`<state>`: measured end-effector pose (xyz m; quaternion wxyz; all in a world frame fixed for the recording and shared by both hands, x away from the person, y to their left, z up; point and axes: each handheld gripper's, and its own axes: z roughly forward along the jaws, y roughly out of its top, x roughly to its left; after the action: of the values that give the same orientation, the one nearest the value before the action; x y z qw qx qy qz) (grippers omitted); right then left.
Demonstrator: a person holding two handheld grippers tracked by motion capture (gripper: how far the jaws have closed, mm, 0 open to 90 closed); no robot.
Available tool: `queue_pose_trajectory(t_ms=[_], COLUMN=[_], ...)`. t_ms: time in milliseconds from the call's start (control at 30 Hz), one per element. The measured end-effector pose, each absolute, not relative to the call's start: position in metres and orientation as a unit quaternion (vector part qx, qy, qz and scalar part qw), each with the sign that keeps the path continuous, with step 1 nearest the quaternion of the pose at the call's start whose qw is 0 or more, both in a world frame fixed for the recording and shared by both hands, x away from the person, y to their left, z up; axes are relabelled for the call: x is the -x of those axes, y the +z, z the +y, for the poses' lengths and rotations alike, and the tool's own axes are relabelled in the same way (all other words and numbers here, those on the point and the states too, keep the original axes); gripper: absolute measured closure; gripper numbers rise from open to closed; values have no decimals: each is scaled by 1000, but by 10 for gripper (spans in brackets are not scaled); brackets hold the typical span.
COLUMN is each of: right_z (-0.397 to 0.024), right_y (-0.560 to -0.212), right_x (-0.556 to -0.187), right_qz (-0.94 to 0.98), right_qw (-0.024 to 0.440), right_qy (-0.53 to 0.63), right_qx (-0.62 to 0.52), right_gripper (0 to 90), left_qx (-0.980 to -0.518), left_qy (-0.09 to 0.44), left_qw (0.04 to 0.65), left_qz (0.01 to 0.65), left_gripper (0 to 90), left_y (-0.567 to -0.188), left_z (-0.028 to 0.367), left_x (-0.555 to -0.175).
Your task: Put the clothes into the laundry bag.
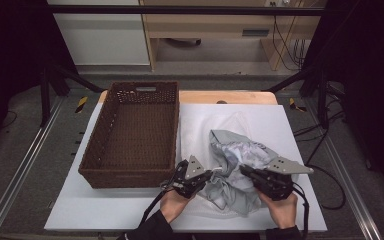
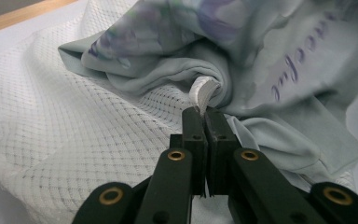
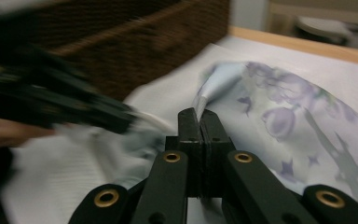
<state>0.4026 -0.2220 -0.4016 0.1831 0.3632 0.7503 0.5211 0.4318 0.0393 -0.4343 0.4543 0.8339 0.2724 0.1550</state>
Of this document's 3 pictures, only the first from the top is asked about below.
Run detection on person's right hand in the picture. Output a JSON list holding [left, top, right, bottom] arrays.
[[258, 191, 300, 230]]

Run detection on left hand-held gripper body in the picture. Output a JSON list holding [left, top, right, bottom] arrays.
[[161, 154, 213, 200]]

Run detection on grey garment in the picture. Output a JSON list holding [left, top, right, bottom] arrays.
[[201, 129, 280, 216]]

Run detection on right yellow-handled tool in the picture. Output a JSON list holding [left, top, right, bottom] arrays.
[[288, 97, 309, 114]]

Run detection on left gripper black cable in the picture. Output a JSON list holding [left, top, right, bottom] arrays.
[[138, 188, 170, 229]]

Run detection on person's left hand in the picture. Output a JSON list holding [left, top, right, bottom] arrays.
[[159, 187, 195, 224]]

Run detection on aluminium floor rail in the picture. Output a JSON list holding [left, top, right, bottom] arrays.
[[0, 96, 65, 240], [303, 96, 383, 240]]

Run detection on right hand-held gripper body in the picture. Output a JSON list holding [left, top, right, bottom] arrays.
[[246, 156, 315, 202]]

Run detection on white cabinet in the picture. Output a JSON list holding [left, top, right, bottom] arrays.
[[45, 0, 151, 67]]

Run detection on wooden desk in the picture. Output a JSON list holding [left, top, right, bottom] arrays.
[[138, 0, 326, 72]]

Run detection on black hanging cables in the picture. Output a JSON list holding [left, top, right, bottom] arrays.
[[269, 1, 310, 72]]

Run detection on left yellow-handled tool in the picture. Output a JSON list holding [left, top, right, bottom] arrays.
[[74, 95, 90, 114]]

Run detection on black horizontal frame bar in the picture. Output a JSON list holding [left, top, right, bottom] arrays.
[[45, 4, 328, 16]]

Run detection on thin black floor cable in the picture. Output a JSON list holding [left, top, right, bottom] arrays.
[[1, 109, 19, 130]]

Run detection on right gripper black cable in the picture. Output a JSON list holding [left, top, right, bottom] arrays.
[[291, 163, 347, 240]]

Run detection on yellow-handled tool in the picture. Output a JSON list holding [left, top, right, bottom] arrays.
[[288, 97, 309, 114], [74, 95, 90, 114]]

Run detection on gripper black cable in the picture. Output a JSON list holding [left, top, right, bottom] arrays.
[[138, 188, 170, 229], [291, 163, 347, 240]]

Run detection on dark curtain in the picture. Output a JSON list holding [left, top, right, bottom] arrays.
[[0, 0, 78, 162], [300, 0, 384, 205]]

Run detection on black floor cables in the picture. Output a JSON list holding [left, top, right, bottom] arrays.
[[292, 83, 348, 165]]

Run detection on black stand legs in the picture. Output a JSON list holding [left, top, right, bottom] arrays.
[[39, 62, 106, 128], [265, 64, 332, 130]]

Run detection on brown woven basket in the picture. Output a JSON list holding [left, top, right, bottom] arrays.
[[77, 81, 180, 190]]

